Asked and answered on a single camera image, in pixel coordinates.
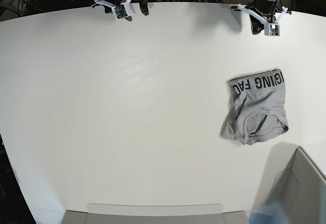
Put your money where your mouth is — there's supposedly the grey cardboard box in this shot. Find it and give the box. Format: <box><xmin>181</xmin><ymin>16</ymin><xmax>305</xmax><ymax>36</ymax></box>
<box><xmin>273</xmin><ymin>147</ymin><xmax>325</xmax><ymax>223</ymax></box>

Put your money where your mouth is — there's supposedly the grey T-shirt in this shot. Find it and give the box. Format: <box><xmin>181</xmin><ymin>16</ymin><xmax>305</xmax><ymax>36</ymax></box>
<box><xmin>221</xmin><ymin>69</ymin><xmax>289</xmax><ymax>145</ymax></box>

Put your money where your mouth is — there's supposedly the grey plastic tray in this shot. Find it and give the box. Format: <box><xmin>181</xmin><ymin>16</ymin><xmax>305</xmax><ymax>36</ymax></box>
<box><xmin>62</xmin><ymin>203</ymin><xmax>249</xmax><ymax>223</ymax></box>

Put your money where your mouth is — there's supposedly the blue transparent bag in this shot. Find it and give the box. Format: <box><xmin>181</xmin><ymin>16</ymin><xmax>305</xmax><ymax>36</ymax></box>
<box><xmin>247</xmin><ymin>201</ymin><xmax>291</xmax><ymax>224</ymax></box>

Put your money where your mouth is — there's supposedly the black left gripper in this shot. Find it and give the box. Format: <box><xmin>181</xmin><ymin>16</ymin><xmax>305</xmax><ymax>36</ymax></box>
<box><xmin>250</xmin><ymin>0</ymin><xmax>278</xmax><ymax>35</ymax></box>

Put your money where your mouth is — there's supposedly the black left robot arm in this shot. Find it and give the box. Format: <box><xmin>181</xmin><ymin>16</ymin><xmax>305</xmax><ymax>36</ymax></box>
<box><xmin>236</xmin><ymin>0</ymin><xmax>292</xmax><ymax>37</ymax></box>

